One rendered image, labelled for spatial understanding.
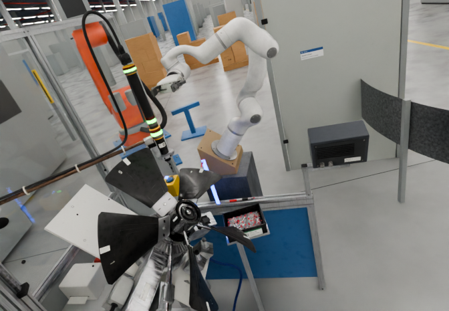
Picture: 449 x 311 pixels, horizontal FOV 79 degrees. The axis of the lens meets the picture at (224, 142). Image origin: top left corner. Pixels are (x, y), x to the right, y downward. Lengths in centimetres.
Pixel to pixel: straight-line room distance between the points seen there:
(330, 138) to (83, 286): 132
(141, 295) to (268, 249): 106
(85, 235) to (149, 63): 809
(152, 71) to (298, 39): 691
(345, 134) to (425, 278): 132
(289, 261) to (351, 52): 186
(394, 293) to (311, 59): 193
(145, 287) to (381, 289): 164
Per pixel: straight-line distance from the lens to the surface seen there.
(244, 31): 136
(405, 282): 236
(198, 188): 130
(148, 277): 114
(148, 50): 905
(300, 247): 194
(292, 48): 272
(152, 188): 119
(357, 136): 138
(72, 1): 493
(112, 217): 99
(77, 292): 160
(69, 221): 128
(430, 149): 244
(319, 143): 136
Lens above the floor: 192
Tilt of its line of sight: 27 degrees down
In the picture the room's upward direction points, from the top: 17 degrees counter-clockwise
